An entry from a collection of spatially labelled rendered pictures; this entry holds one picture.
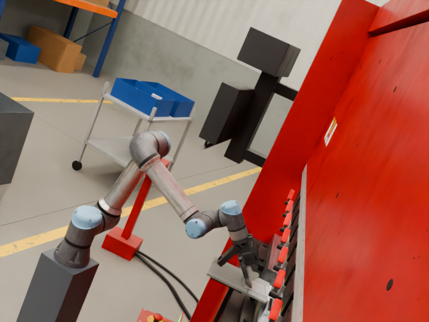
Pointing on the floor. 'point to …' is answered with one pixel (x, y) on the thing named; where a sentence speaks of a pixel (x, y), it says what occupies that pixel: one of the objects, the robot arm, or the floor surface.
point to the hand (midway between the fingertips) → (248, 282)
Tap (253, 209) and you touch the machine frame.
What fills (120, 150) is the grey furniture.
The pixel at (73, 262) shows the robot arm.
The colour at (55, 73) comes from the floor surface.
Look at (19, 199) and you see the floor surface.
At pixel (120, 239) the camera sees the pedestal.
